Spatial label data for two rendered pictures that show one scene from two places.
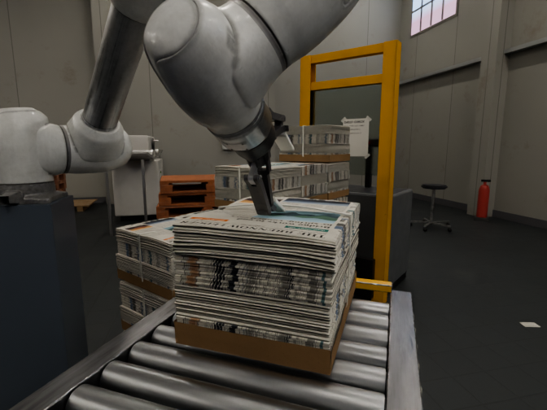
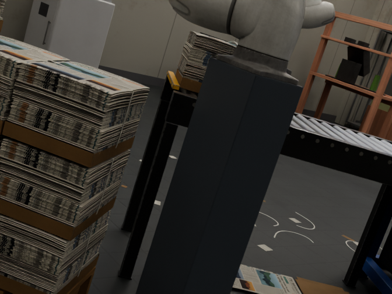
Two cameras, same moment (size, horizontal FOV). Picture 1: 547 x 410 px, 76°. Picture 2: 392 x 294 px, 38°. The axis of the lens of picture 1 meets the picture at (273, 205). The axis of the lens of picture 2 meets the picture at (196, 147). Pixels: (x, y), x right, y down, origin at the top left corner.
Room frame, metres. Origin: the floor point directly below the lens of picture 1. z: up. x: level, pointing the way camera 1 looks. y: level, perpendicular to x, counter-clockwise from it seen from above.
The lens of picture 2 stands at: (1.95, 2.16, 1.10)
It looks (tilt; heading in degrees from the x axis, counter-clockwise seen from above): 12 degrees down; 241
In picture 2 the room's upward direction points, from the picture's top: 18 degrees clockwise
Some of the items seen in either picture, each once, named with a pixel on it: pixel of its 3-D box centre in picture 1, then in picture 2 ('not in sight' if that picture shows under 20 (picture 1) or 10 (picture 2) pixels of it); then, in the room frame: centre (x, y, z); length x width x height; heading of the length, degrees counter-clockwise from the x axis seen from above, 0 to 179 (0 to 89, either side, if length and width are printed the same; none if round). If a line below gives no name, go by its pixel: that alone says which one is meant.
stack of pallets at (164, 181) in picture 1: (207, 211); not in sight; (4.11, 0.78, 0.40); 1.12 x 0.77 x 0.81; 104
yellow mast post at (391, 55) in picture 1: (385, 180); not in sight; (2.50, -0.80, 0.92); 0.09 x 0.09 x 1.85; 53
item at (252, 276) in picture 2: not in sight; (263, 282); (0.26, 0.15, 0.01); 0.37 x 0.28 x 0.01; 161
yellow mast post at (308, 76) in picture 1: (306, 175); not in sight; (2.90, -0.27, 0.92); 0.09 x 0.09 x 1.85; 53
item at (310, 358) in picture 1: (263, 324); not in sight; (0.62, 0.02, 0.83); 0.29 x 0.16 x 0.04; 71
